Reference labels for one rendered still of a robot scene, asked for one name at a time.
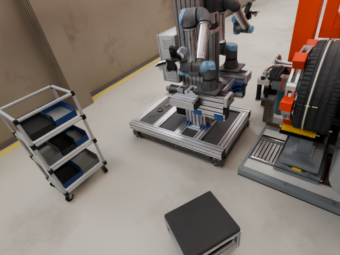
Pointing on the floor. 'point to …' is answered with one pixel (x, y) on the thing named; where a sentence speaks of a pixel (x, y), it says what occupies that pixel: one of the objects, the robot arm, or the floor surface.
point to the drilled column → (268, 110)
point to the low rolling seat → (203, 227)
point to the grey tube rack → (57, 141)
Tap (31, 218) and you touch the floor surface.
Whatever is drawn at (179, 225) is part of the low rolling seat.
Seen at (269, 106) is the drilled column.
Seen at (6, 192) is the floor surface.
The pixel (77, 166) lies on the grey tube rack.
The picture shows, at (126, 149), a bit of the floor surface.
